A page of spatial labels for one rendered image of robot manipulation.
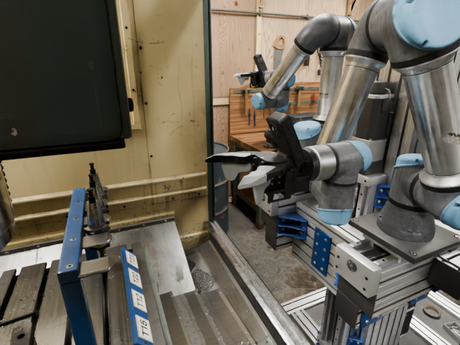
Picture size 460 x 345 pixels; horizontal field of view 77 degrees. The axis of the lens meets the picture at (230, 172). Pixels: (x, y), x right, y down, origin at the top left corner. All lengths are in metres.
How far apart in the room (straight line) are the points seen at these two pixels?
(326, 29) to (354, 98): 0.52
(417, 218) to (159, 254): 1.06
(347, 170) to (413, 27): 0.28
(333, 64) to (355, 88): 0.56
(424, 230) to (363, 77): 0.46
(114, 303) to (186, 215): 0.66
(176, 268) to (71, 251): 0.74
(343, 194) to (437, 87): 0.27
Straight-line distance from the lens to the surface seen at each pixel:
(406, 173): 0.91
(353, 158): 0.66
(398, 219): 0.95
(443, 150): 0.75
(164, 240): 1.50
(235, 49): 3.29
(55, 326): 1.09
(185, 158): 1.46
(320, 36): 1.23
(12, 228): 0.40
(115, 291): 1.13
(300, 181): 0.60
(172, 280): 1.40
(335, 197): 0.68
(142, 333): 0.92
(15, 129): 0.23
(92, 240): 0.81
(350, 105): 0.77
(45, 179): 1.45
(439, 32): 0.65
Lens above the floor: 1.62
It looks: 21 degrees down
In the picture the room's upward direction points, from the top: straight up
